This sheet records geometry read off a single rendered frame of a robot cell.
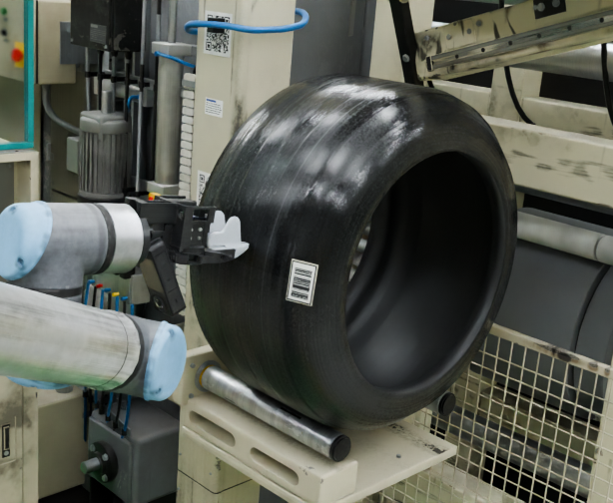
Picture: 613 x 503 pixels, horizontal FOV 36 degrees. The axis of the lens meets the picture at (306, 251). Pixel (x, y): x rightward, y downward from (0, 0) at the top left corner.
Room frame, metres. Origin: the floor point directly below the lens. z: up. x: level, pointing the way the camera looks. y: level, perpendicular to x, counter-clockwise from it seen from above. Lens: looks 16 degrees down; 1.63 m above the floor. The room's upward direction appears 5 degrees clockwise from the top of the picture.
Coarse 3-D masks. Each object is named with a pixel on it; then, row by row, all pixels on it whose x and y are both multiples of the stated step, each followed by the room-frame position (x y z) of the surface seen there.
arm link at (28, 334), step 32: (0, 288) 0.80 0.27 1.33; (0, 320) 0.77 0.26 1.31; (32, 320) 0.81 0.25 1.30; (64, 320) 0.86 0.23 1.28; (96, 320) 0.92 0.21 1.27; (128, 320) 0.98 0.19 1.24; (0, 352) 0.78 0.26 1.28; (32, 352) 0.81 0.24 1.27; (64, 352) 0.85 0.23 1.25; (96, 352) 0.90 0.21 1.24; (128, 352) 0.95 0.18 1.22; (160, 352) 0.98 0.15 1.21; (96, 384) 0.93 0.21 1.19; (128, 384) 0.97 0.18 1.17; (160, 384) 0.98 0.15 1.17
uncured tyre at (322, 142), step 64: (256, 128) 1.46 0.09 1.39; (320, 128) 1.40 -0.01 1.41; (384, 128) 1.39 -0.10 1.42; (448, 128) 1.46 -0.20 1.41; (256, 192) 1.37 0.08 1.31; (320, 192) 1.31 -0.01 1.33; (384, 192) 1.35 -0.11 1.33; (448, 192) 1.76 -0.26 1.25; (512, 192) 1.61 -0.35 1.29; (256, 256) 1.32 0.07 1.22; (320, 256) 1.29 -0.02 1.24; (384, 256) 1.80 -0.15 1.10; (448, 256) 1.75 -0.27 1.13; (512, 256) 1.63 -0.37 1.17; (256, 320) 1.32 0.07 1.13; (320, 320) 1.29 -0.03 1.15; (384, 320) 1.75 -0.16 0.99; (448, 320) 1.69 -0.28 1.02; (256, 384) 1.42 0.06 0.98; (320, 384) 1.31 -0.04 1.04; (384, 384) 1.60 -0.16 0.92; (448, 384) 1.53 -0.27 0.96
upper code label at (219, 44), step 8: (208, 16) 1.74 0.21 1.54; (216, 16) 1.72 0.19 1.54; (224, 16) 1.71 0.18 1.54; (232, 16) 1.69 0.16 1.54; (208, 32) 1.73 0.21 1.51; (208, 40) 1.73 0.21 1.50; (216, 40) 1.72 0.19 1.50; (224, 40) 1.70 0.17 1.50; (208, 48) 1.73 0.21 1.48; (216, 48) 1.72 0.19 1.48; (224, 48) 1.70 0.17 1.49; (224, 56) 1.70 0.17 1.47
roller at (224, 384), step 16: (208, 368) 1.60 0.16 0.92; (208, 384) 1.58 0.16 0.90; (224, 384) 1.55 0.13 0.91; (240, 384) 1.54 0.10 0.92; (240, 400) 1.52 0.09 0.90; (256, 400) 1.50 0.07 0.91; (272, 400) 1.49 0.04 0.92; (256, 416) 1.49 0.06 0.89; (272, 416) 1.46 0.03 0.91; (288, 416) 1.44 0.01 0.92; (304, 416) 1.43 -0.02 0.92; (288, 432) 1.43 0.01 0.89; (304, 432) 1.41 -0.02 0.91; (320, 432) 1.39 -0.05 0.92; (336, 432) 1.39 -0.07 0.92; (320, 448) 1.38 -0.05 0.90; (336, 448) 1.36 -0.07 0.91
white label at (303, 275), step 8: (296, 264) 1.28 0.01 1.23; (304, 264) 1.28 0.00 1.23; (312, 264) 1.27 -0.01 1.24; (296, 272) 1.28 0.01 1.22; (304, 272) 1.27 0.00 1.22; (312, 272) 1.27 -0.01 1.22; (296, 280) 1.28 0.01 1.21; (304, 280) 1.27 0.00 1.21; (312, 280) 1.27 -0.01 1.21; (288, 288) 1.28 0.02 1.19; (296, 288) 1.28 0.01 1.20; (304, 288) 1.27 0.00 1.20; (312, 288) 1.27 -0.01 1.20; (288, 296) 1.28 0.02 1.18; (296, 296) 1.27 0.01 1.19; (304, 296) 1.27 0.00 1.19; (312, 296) 1.27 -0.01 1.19
